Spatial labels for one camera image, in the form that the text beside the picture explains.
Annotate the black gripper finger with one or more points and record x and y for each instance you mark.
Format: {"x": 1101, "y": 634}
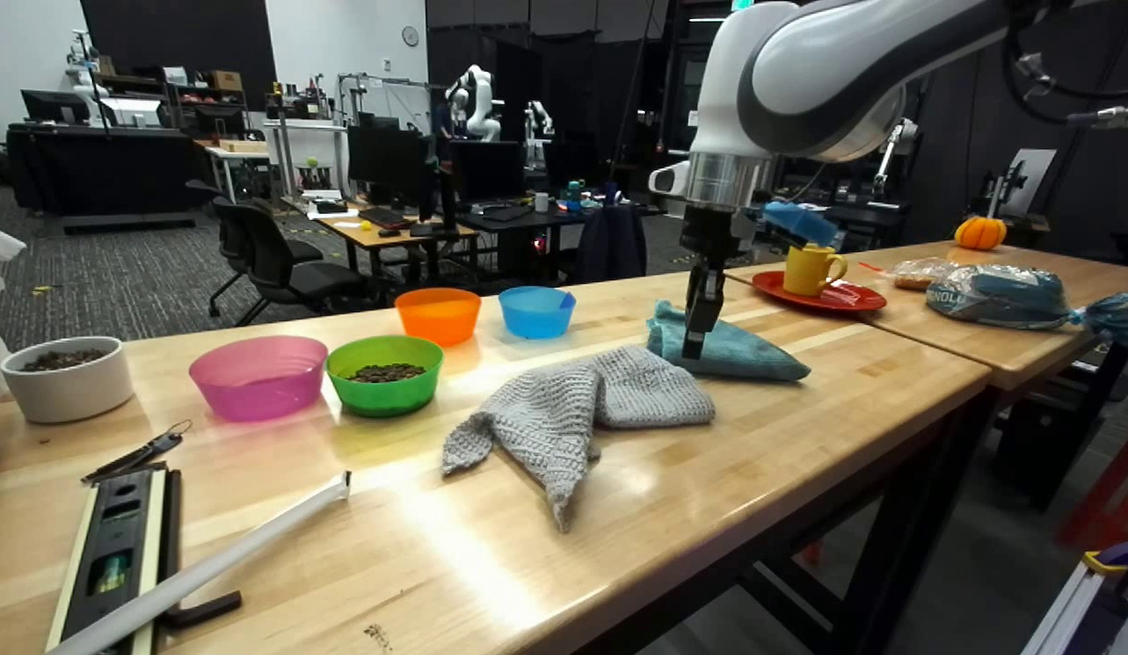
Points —
{"x": 696, "y": 313}
{"x": 714, "y": 312}

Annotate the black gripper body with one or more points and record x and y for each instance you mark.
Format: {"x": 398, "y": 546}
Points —
{"x": 711, "y": 238}

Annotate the grey knitted cotton cloth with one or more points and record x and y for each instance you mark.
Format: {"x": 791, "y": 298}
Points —
{"x": 566, "y": 414}

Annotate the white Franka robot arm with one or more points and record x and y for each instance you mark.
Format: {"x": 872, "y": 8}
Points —
{"x": 857, "y": 73}

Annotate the teal folded towel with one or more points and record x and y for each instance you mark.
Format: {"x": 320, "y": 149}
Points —
{"x": 748, "y": 350}

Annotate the dark chair back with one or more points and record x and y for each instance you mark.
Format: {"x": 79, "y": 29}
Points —
{"x": 614, "y": 243}

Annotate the yellow mug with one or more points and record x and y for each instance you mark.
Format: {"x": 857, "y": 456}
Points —
{"x": 808, "y": 269}

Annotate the red plate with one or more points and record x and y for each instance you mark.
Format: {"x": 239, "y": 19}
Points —
{"x": 848, "y": 298}

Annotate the blue plastic bowl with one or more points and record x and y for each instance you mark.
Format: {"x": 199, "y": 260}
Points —
{"x": 537, "y": 313}

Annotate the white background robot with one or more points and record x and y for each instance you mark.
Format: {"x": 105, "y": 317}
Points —
{"x": 473, "y": 104}
{"x": 537, "y": 133}

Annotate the small clear plastic bag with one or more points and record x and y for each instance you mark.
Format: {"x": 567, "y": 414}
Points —
{"x": 913, "y": 274}

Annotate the orange plastic bowl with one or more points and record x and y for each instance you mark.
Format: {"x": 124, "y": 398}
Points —
{"x": 439, "y": 317}

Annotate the orange pumpkin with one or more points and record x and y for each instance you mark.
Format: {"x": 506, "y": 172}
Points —
{"x": 981, "y": 233}

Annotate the clear bag of teal cloths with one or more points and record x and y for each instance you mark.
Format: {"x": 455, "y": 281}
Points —
{"x": 993, "y": 297}

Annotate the green plastic bowl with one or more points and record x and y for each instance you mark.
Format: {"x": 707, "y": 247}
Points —
{"x": 384, "y": 386}

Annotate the white sign with black figure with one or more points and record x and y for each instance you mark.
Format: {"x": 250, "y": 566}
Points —
{"x": 1022, "y": 177}

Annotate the black computer monitor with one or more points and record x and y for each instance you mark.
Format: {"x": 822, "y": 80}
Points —
{"x": 387, "y": 166}

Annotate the teal crumpled cloth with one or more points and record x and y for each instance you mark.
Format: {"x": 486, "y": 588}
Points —
{"x": 1113, "y": 317}

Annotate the black office chair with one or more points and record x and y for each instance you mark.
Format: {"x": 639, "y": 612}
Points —
{"x": 267, "y": 247}

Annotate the pink plastic bowl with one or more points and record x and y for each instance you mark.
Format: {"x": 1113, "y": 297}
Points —
{"x": 259, "y": 382}

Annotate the white long tube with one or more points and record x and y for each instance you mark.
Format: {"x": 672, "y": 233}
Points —
{"x": 223, "y": 557}

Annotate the black marker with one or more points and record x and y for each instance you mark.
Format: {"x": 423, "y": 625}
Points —
{"x": 204, "y": 606}

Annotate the black pliers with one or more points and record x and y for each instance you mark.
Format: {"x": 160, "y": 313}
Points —
{"x": 140, "y": 456}

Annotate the black covered desk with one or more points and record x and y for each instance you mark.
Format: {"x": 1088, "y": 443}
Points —
{"x": 96, "y": 169}

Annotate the black and cream spirit level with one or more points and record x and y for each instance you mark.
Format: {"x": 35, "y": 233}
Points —
{"x": 113, "y": 557}

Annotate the white ceramic bowl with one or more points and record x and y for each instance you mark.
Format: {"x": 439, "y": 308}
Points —
{"x": 68, "y": 386}

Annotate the small desk monitor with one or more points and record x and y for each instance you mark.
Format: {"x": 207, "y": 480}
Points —
{"x": 54, "y": 107}

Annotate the wooden top black frame table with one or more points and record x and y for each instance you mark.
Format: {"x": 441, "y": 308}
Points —
{"x": 950, "y": 340}
{"x": 588, "y": 520}

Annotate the round wall clock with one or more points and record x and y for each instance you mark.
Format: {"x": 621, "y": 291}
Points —
{"x": 410, "y": 38}

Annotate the aluminium rail with yellow corner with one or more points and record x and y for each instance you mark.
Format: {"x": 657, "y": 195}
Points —
{"x": 1073, "y": 612}

